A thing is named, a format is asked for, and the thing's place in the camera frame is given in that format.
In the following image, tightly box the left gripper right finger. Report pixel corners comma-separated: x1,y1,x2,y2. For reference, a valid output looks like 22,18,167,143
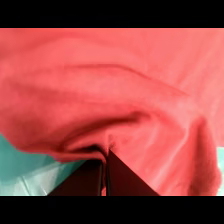
105,148,160,197

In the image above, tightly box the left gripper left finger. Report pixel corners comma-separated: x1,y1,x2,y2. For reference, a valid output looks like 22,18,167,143
48,158,104,197

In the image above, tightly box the red garment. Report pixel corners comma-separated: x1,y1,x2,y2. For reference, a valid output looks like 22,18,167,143
0,27,224,197

